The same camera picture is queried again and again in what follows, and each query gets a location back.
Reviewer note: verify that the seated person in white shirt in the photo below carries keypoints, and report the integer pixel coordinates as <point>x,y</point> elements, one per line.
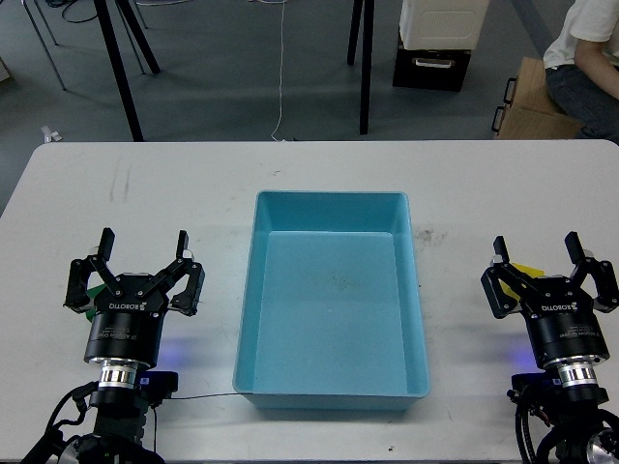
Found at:
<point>581,68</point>

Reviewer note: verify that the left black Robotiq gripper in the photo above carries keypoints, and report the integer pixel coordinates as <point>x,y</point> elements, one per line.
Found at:
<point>129,326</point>

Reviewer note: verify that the black tripod legs left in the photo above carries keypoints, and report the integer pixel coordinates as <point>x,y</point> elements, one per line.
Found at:
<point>109,37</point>

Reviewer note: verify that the grey metal chair legs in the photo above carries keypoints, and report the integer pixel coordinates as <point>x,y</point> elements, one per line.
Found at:
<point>36,17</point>

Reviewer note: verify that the yellow wooden block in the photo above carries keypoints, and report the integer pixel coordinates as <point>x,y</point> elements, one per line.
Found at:
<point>529,271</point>

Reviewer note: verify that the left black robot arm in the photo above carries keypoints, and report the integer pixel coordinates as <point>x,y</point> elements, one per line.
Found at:
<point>103,421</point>

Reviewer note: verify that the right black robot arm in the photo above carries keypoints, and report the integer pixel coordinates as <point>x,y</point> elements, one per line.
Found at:
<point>559,411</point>

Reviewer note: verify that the cardboard box with handles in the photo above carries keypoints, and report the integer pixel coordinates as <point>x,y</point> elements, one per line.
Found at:
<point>528,112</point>

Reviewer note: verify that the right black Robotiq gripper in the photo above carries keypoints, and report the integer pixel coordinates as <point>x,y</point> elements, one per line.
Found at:
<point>566,324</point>

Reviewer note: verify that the light blue plastic bin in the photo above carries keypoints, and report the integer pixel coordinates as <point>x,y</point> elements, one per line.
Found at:
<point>332,315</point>

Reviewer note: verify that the white plastic appliance box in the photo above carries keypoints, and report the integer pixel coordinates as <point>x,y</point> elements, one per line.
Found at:
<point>441,25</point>

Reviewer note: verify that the black tripod legs center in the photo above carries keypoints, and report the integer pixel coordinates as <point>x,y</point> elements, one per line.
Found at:
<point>361,31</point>

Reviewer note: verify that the black tripod legs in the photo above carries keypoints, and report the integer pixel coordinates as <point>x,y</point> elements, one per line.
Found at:
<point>109,37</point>
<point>361,31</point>

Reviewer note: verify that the dark crate with handle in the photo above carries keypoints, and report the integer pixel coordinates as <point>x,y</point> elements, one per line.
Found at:
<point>428,69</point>

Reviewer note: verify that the green wooden block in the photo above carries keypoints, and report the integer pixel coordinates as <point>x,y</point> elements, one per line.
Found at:
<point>92,293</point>

